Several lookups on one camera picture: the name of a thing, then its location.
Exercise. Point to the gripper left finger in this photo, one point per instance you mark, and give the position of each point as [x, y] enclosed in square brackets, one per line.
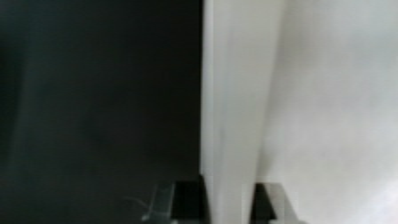
[158, 214]

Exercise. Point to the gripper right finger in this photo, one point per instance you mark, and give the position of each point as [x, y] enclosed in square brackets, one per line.
[271, 208]

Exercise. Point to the white desk top tray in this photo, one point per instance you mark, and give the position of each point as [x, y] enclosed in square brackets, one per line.
[298, 128]

